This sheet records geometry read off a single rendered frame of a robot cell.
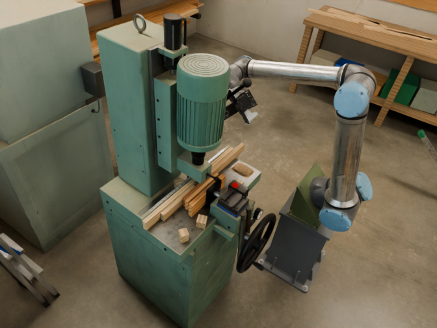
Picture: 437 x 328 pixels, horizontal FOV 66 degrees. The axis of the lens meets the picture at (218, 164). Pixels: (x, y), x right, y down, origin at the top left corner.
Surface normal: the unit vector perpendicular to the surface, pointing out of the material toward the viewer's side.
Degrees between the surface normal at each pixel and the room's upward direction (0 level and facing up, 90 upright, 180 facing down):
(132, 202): 0
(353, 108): 85
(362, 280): 0
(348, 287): 0
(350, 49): 90
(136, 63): 90
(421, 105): 90
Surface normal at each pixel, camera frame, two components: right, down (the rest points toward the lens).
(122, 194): 0.09, -0.73
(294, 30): -0.55, 0.53
